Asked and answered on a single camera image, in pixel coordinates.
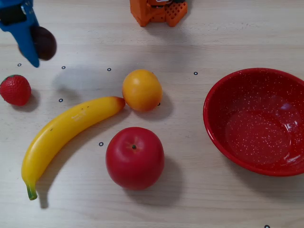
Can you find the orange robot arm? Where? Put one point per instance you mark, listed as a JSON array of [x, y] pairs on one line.
[[145, 12]]

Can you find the red toy apple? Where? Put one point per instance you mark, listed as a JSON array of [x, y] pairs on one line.
[[135, 161]]

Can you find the orange toy citrus fruit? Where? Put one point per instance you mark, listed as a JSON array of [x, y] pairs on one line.
[[142, 91]]

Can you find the yellow toy banana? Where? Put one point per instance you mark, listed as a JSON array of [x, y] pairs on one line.
[[59, 128]]

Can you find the dark purple toy plum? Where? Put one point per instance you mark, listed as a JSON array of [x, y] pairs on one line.
[[46, 45]]

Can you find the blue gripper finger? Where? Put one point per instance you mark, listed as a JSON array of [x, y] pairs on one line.
[[26, 38]]

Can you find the red speckled enamel bowl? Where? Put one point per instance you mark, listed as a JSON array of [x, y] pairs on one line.
[[256, 133]]

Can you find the red toy strawberry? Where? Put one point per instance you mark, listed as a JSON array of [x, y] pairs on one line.
[[15, 90]]

